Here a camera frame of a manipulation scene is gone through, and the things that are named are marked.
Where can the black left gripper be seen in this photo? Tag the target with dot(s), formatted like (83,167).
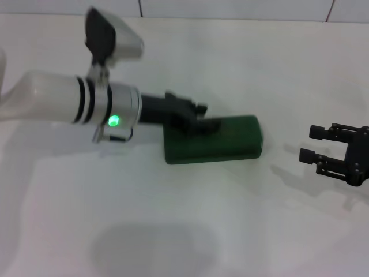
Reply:
(161,111)

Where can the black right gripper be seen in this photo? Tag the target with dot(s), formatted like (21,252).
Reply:
(359,155)

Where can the green glasses case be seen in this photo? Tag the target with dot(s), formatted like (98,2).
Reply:
(230,144)

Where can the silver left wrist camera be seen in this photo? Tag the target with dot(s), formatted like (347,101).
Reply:
(115,37)

